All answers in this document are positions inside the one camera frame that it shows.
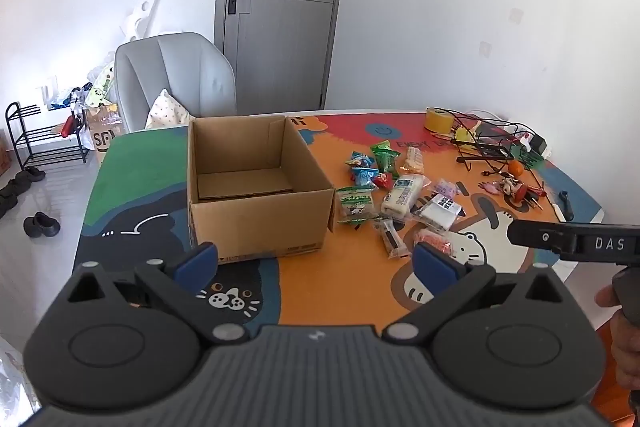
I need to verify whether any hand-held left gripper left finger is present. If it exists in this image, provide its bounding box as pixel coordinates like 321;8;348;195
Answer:
64;243;249;349

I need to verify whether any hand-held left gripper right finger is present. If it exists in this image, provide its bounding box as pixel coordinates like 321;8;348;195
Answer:
382;243;574;349

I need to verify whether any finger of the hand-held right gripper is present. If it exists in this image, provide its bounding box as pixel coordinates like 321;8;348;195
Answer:
506;219;583;259

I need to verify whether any pink snack packet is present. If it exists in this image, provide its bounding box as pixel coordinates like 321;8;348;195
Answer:
415;228;453;258

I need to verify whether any black and white snack bar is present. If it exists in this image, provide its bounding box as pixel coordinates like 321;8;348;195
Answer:
376;218;408;258

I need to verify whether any white packet with black label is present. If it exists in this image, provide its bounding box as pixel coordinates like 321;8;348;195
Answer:
415;193;463;230

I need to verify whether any white wafer packet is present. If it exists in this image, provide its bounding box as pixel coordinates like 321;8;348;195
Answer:
381;174;426;220

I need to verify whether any green and white snack packet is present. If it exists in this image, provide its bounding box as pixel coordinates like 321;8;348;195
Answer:
336;186;379;224

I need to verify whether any person's right hand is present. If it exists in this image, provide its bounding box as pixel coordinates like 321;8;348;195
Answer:
595;285;640;391

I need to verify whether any black utility knife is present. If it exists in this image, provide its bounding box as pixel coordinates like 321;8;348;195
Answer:
552;191;575;222

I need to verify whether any yellow plastic wrapper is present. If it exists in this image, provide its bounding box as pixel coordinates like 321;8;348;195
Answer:
452;119;481;145

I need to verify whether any yellow tape roll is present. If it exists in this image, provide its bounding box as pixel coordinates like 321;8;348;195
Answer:
425;108;455;132

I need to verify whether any white dotted pillow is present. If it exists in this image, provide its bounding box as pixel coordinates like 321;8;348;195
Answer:
145;88;193;129

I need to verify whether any printed cardboard shipping box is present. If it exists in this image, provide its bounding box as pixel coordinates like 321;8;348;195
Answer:
85;104;127;165

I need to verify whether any grey upholstered chair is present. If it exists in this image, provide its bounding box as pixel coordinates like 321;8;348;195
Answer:
115;32;237;134

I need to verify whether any pile of plastic bags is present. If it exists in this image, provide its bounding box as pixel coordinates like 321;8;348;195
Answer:
82;52;118;108

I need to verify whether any blue plastic bag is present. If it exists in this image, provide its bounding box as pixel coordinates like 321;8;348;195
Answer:
50;89;83;110

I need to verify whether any clear plastic sheet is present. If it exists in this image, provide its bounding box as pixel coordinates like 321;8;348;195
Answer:
0;337;38;425

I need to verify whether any black metal shoe rack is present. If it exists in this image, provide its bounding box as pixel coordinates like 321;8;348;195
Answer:
6;102;88;172

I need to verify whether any grey door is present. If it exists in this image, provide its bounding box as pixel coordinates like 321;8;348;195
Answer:
215;0;353;116

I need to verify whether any white foam packing board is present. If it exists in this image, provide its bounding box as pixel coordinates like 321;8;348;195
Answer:
120;0;166;42

